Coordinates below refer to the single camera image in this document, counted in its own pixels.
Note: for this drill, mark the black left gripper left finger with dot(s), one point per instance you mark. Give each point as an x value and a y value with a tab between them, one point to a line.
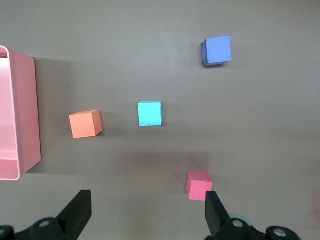
72	217

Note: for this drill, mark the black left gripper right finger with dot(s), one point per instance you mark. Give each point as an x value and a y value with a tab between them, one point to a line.
220	220

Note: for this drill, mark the light blue foam block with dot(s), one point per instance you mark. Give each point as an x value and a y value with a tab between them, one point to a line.
150	114

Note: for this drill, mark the red foam block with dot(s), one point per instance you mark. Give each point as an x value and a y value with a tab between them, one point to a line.
198	186

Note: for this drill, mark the orange foam block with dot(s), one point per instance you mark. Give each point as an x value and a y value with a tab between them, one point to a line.
85	124

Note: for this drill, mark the pink plastic bin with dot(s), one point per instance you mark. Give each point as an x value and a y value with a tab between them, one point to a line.
20	112

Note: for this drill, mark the purple foam block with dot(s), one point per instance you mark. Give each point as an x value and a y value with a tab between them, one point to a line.
217	50

